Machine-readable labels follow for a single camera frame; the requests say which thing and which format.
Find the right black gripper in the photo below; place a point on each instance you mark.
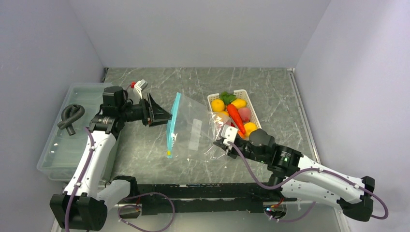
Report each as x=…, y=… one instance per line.
x=230, y=152

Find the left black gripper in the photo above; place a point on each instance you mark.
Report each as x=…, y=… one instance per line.
x=160, y=115

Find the clear zip top bag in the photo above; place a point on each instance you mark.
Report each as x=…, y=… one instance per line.
x=192, y=131

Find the yellow lemon front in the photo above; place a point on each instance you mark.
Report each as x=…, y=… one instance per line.
x=249, y=128

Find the yellow lemon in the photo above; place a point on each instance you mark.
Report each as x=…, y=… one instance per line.
x=223, y=113
x=217, y=105
x=249, y=128

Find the pink peach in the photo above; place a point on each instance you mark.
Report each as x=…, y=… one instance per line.
x=245, y=114

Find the orange tangerine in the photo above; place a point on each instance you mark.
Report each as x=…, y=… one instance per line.
x=241, y=134

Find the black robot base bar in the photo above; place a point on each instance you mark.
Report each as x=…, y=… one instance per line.
x=197, y=198

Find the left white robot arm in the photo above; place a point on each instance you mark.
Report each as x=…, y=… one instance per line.
x=81, y=205

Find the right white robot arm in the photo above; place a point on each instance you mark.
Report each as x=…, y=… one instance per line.
x=295, y=175

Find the yellow lemon middle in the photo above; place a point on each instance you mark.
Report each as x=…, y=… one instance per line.
x=223, y=113

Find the orange carrot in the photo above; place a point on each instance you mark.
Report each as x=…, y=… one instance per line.
x=235, y=117

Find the yellow lemon rear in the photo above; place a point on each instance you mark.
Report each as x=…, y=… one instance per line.
x=217, y=105

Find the yellow fruit rear right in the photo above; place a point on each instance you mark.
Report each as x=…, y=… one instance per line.
x=239, y=103

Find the green leafy vegetable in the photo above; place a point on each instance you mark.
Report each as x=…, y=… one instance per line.
x=227, y=97

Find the white plastic basket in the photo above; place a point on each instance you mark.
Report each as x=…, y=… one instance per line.
x=242, y=94

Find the clear plastic storage box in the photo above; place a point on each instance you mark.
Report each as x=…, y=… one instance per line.
x=64, y=147

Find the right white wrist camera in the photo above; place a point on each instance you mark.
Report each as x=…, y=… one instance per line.
x=228, y=135

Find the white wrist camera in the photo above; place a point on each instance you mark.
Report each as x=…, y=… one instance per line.
x=228, y=135
x=137, y=89

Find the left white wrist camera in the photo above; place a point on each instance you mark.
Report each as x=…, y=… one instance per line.
x=137, y=89

